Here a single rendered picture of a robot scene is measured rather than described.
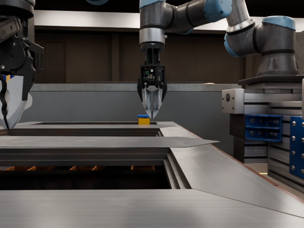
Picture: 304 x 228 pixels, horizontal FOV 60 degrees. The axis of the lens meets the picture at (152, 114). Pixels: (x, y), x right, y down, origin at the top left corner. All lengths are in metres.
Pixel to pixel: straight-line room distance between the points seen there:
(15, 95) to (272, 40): 0.89
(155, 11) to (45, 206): 0.64
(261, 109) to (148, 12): 0.53
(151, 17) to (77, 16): 7.40
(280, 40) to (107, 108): 0.89
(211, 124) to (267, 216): 1.26
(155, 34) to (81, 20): 7.37
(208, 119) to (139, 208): 1.26
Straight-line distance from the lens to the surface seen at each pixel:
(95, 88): 1.46
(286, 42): 1.10
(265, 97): 1.03
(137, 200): 0.25
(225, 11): 0.77
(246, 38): 1.15
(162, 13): 0.80
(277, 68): 1.07
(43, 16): 8.37
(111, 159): 0.54
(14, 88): 0.49
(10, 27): 0.49
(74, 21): 8.13
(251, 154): 1.02
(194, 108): 1.46
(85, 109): 1.47
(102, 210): 0.23
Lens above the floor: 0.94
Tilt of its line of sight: 2 degrees down
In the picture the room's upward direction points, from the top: straight up
